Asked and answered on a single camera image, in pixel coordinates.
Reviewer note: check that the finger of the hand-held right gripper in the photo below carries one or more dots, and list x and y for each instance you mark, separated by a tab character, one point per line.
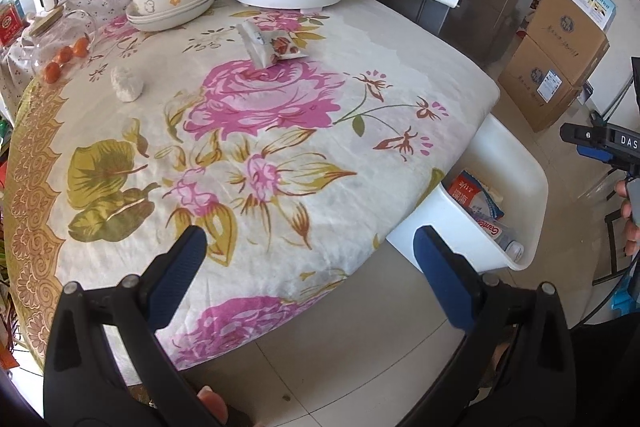
590	134

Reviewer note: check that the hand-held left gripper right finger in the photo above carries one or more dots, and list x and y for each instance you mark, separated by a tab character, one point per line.
445	279

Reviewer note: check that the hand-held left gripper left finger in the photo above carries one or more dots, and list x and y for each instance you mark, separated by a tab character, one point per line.
177	277

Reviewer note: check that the clear plastic bottle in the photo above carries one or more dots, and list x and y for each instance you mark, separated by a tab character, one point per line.
500	234

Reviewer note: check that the white plastic bin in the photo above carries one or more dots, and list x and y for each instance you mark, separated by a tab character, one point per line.
520	177

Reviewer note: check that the person's right hand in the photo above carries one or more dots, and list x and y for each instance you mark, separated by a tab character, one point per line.
632	239

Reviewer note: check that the person's left hand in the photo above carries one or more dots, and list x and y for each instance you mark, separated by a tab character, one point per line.
212	402

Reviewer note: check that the brown cardboard box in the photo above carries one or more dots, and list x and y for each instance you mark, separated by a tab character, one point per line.
570	37
535	92

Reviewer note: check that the black metal chair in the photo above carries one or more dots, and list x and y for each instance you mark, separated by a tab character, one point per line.
612	237

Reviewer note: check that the floral tablecloth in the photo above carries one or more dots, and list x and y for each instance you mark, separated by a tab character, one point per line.
300	147

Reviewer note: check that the white crumpled tissue ball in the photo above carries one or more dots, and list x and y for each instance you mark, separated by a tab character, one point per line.
126	83

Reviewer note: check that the orange tangerine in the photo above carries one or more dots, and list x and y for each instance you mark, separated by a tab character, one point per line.
51	72
81	47
64	55

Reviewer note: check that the white red snack packet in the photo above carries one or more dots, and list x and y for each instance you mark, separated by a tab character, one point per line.
270	47

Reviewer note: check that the white small-flower cloth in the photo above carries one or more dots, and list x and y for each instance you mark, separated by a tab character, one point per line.
20	72

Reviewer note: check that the glass jar with wooden lid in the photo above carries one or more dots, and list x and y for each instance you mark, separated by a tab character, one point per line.
75	24

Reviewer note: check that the red label jar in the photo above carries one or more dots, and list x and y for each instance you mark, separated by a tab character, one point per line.
9	24

